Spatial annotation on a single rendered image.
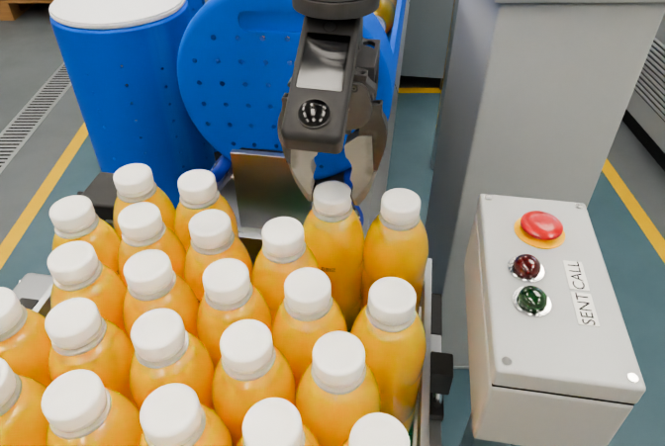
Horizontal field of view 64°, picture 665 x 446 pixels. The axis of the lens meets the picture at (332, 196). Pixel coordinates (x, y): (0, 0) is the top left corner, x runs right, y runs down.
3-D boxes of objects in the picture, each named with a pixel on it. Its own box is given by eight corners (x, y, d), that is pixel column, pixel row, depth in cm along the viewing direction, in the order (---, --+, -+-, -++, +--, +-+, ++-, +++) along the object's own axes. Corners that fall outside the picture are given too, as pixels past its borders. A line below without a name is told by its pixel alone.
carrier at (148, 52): (243, 252, 179) (161, 245, 181) (204, -15, 124) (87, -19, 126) (221, 320, 157) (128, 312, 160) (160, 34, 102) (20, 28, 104)
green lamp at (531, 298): (543, 294, 42) (547, 283, 41) (547, 315, 40) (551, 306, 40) (515, 290, 42) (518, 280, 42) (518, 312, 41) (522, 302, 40)
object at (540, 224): (556, 220, 49) (560, 211, 48) (563, 247, 46) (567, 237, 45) (516, 216, 49) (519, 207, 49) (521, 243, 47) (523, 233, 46)
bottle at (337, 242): (308, 292, 69) (304, 176, 57) (362, 297, 68) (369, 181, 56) (299, 336, 63) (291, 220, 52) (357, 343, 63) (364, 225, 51)
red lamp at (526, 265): (536, 262, 45) (540, 251, 44) (540, 281, 43) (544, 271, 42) (510, 259, 45) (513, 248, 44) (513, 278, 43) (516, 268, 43)
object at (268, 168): (314, 223, 74) (312, 148, 67) (311, 234, 73) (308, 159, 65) (244, 216, 76) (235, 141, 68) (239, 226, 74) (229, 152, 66)
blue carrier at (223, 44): (412, -11, 143) (419, -134, 125) (388, 190, 76) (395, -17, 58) (308, -11, 147) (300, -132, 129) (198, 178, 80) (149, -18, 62)
